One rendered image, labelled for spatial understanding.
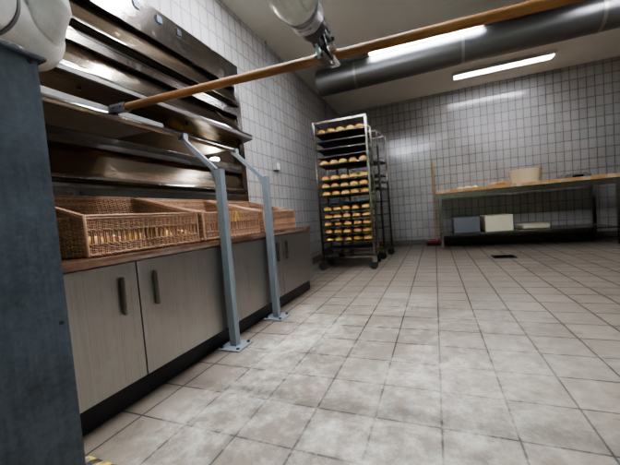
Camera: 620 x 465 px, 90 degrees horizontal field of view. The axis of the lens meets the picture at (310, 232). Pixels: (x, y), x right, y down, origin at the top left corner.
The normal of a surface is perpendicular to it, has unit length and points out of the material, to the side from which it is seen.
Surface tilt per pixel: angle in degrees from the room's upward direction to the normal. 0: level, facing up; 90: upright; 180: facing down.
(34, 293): 90
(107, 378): 90
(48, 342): 90
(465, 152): 90
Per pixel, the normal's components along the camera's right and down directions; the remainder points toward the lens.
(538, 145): -0.37, 0.07
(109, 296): 0.93, -0.06
